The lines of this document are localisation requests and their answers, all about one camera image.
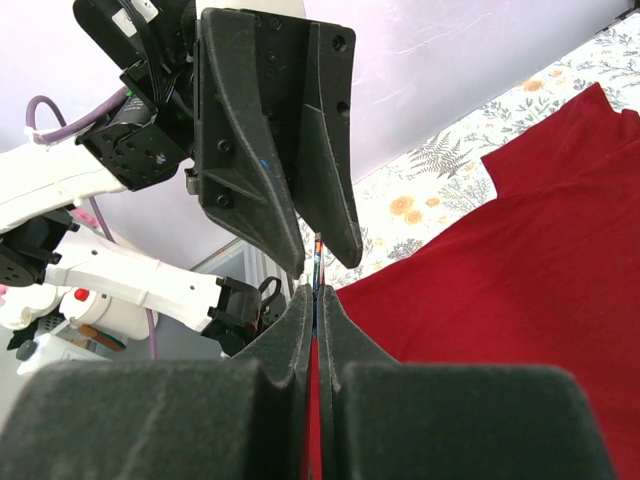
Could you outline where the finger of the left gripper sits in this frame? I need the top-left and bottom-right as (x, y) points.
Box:
(294, 22), (363, 268)

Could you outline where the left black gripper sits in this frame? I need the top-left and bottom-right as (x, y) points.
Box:
(73, 1), (304, 277)

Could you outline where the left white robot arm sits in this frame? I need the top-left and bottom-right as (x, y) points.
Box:
(1, 1), (363, 355)

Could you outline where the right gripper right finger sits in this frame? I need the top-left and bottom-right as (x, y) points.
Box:
(317, 286), (616, 479)

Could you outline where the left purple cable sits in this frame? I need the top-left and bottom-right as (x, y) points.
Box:
(24, 87), (161, 360)

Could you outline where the floral table mat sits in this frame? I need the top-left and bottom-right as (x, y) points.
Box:
(321, 13), (639, 288)

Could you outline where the red t-shirt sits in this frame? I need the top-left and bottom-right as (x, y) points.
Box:
(299, 82), (640, 480)

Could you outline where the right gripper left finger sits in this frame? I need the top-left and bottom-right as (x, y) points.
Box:
(1, 286), (311, 479)

